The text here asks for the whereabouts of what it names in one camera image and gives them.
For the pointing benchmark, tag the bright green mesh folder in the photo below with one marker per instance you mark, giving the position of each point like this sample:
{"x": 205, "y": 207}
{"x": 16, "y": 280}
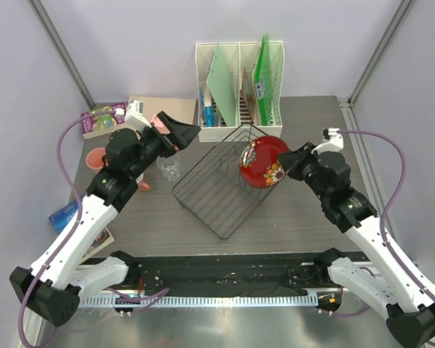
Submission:
{"x": 262, "y": 82}

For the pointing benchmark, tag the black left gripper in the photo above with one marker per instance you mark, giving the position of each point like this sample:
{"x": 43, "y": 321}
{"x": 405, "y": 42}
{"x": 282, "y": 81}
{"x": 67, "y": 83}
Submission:
{"x": 180, "y": 135}

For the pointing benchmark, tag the black wire dish rack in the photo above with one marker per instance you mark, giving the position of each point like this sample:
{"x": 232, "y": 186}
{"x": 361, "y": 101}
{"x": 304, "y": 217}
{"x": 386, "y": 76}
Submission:
{"x": 213, "y": 190}

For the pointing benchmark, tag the blue Jane Eyre book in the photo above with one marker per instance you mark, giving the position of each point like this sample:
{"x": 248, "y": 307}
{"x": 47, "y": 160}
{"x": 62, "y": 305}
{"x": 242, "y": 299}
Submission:
{"x": 62, "y": 217}

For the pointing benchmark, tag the brown cardboard sheet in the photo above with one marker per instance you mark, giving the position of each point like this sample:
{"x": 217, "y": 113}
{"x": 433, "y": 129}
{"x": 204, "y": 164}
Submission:
{"x": 181, "y": 110}

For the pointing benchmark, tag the white slotted cable duct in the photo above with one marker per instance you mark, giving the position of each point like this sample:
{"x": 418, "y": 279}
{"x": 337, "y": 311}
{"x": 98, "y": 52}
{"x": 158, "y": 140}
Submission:
{"x": 112, "y": 300}

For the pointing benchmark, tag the purple paperback book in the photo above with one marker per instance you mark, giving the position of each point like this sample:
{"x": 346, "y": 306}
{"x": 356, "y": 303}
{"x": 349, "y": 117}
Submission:
{"x": 103, "y": 120}

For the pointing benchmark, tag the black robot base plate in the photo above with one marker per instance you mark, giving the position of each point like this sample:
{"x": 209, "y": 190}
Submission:
{"x": 227, "y": 275}

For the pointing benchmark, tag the pink plastic tumbler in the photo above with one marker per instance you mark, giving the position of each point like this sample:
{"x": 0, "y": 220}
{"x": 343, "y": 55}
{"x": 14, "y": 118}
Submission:
{"x": 94, "y": 159}

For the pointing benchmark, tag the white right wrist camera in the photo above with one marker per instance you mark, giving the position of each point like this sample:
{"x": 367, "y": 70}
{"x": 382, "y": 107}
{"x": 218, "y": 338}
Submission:
{"x": 332, "y": 141}

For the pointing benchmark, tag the white file organizer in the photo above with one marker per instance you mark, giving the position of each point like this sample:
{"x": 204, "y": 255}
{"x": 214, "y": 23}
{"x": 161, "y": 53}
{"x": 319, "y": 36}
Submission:
{"x": 248, "y": 54}

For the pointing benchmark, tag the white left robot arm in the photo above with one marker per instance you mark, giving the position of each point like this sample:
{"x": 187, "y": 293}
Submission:
{"x": 51, "y": 287}

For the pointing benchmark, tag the light green folder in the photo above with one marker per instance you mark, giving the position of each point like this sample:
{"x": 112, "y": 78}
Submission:
{"x": 223, "y": 79}

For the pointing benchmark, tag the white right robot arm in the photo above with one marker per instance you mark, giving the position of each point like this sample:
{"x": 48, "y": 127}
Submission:
{"x": 403, "y": 296}

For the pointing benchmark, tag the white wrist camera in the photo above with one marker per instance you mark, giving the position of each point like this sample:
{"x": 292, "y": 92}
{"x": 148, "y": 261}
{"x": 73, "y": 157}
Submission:
{"x": 134, "y": 114}
{"x": 332, "y": 141}

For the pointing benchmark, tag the pink cube block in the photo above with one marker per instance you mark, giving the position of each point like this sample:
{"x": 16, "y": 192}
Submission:
{"x": 159, "y": 125}

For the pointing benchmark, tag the illustrated book in organizer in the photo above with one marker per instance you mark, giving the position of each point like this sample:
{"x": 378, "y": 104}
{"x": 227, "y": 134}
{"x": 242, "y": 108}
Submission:
{"x": 248, "y": 95}

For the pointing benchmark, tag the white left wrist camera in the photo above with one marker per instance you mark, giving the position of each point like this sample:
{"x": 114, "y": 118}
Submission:
{"x": 134, "y": 114}

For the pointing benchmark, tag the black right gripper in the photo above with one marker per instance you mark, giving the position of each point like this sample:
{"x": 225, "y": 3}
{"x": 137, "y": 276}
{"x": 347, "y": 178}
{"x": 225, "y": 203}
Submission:
{"x": 297, "y": 158}

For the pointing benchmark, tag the blue booklet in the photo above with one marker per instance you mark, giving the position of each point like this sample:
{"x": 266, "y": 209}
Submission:
{"x": 206, "y": 102}

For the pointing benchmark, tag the pink ceramic mug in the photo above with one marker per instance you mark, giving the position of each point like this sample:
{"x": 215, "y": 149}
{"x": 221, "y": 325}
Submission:
{"x": 142, "y": 184}

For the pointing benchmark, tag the red floral lacquer plate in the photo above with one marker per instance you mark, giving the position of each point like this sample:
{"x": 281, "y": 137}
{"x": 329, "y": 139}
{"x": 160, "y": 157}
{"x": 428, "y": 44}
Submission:
{"x": 259, "y": 165}

